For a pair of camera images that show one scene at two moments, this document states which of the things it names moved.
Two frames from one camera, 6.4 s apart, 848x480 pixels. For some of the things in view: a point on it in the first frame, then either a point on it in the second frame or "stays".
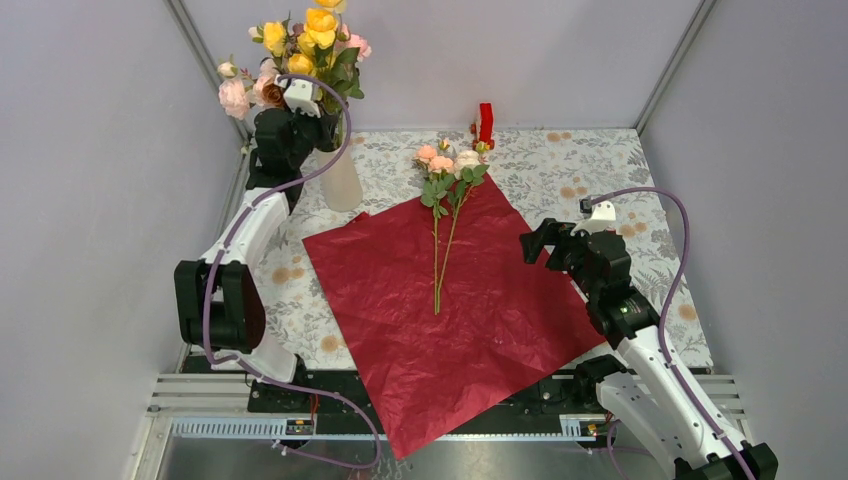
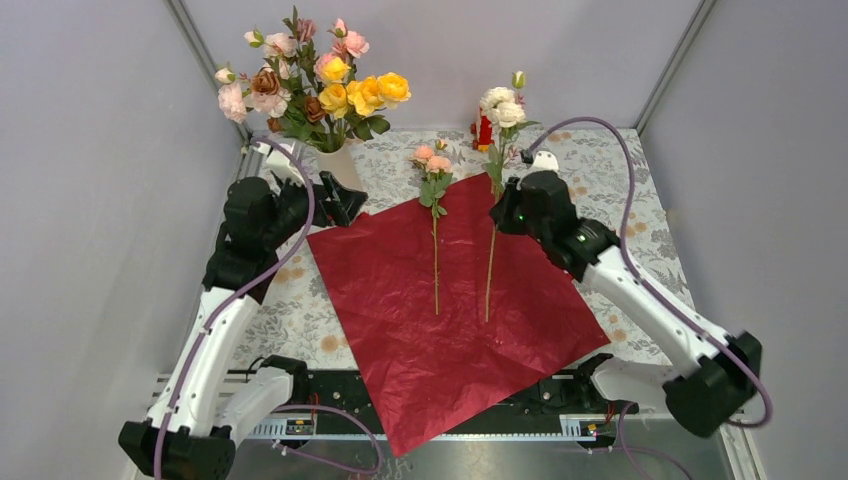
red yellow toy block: x=486 y=127 stays
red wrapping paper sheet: x=447 y=313 stays
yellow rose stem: x=311 y=53 -> x=354 y=107
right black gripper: x=550 y=233 -> x=511 y=193
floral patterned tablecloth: x=552 y=174 stays
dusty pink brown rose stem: x=352 y=49 -> x=303 y=91
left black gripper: x=326 y=126 -> x=329 y=214
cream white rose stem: x=468 y=169 -> x=506 y=114
